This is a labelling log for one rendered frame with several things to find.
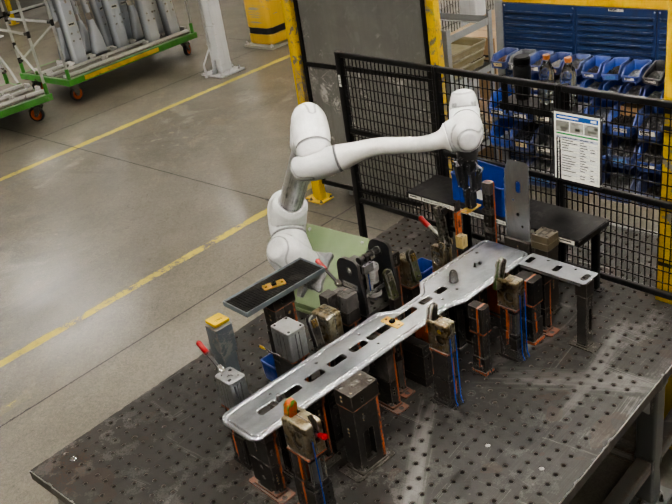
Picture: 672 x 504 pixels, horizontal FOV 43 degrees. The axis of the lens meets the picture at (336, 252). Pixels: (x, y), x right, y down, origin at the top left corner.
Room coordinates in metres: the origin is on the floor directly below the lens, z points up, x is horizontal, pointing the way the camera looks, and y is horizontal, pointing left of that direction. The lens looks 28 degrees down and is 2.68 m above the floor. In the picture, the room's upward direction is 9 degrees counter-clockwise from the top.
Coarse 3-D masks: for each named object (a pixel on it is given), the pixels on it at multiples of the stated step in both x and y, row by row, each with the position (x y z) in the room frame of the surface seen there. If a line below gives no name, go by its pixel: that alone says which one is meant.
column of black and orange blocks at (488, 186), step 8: (488, 184) 3.14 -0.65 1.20; (488, 192) 3.15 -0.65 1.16; (488, 200) 3.15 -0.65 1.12; (488, 208) 3.17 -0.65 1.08; (488, 216) 3.16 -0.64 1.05; (488, 224) 3.16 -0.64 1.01; (496, 224) 3.16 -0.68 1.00; (488, 232) 3.16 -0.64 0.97; (496, 232) 3.16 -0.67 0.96; (496, 240) 3.16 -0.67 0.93
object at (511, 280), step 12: (504, 276) 2.70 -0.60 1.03; (504, 288) 2.65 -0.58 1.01; (516, 288) 2.61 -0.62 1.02; (504, 300) 2.65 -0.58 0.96; (516, 300) 2.61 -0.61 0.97; (504, 312) 2.66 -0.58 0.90; (516, 312) 2.61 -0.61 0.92; (504, 324) 2.66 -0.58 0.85; (516, 324) 2.63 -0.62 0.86; (504, 336) 2.65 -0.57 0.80; (516, 336) 2.62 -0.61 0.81; (504, 348) 2.66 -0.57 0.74; (516, 348) 2.62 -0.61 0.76; (516, 360) 2.61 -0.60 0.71
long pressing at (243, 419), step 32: (480, 256) 2.92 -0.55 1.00; (512, 256) 2.88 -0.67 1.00; (448, 288) 2.72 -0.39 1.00; (480, 288) 2.70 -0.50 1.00; (416, 320) 2.55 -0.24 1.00; (320, 352) 2.44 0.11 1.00; (352, 352) 2.41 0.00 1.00; (384, 352) 2.39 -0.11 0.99; (288, 384) 2.29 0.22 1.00; (320, 384) 2.26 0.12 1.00; (224, 416) 2.17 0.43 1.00; (256, 416) 2.15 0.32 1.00
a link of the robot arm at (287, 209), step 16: (304, 112) 3.06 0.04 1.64; (320, 112) 3.07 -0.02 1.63; (304, 128) 3.00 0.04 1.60; (320, 128) 3.00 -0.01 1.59; (288, 176) 3.18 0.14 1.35; (288, 192) 3.22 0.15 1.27; (304, 192) 3.22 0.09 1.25; (272, 208) 3.32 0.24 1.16; (288, 208) 3.26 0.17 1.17; (304, 208) 3.30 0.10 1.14; (272, 224) 3.31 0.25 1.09; (288, 224) 3.28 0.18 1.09; (304, 224) 3.31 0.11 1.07
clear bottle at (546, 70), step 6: (546, 54) 3.34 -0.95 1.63; (546, 60) 3.33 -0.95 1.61; (540, 66) 3.35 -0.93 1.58; (546, 66) 3.32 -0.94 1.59; (552, 66) 3.33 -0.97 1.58; (540, 72) 3.33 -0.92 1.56; (546, 72) 3.31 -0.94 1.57; (552, 72) 3.31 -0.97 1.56; (540, 78) 3.33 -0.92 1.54; (546, 78) 3.31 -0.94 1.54; (552, 78) 3.31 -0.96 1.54; (540, 90) 3.33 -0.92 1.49; (546, 90) 3.31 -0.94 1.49; (540, 96) 3.33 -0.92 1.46; (546, 96) 3.31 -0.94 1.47; (552, 96) 3.31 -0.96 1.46; (540, 102) 3.34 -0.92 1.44; (546, 102) 3.31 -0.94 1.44; (552, 102) 3.31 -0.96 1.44
